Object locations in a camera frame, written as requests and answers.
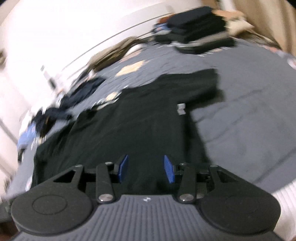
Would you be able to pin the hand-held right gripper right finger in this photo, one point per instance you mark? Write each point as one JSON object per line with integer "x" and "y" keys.
{"x": 168, "y": 169}

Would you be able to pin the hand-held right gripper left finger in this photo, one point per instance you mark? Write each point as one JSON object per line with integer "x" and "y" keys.
{"x": 123, "y": 169}

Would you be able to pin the black printed sweatshirt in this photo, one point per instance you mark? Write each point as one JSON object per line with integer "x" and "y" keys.
{"x": 138, "y": 120}

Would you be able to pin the stack of folded khaki clothes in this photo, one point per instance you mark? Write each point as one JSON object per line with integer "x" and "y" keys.
{"x": 108, "y": 53}

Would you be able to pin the stack of folded dark clothes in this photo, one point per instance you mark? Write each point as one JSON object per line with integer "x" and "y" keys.
{"x": 196, "y": 23}

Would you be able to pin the plain navy garment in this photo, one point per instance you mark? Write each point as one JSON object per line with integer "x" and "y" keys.
{"x": 87, "y": 88}

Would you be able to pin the navy dotted garment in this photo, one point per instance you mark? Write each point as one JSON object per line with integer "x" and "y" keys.
{"x": 50, "y": 118}

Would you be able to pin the grey printed quilt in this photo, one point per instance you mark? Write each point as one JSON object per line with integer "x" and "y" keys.
{"x": 242, "y": 115}

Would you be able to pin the blue pillow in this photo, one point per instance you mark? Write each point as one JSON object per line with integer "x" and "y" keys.
{"x": 26, "y": 136}

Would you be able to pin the white patterned bed sheet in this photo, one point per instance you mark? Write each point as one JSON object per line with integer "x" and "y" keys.
{"x": 286, "y": 208}

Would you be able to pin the white headboard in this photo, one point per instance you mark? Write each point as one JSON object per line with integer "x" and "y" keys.
{"x": 115, "y": 23}

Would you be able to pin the beige cushion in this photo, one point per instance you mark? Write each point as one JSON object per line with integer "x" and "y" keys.
{"x": 233, "y": 23}

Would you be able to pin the tan cardboard panel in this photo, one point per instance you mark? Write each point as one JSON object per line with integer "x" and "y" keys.
{"x": 272, "y": 20}

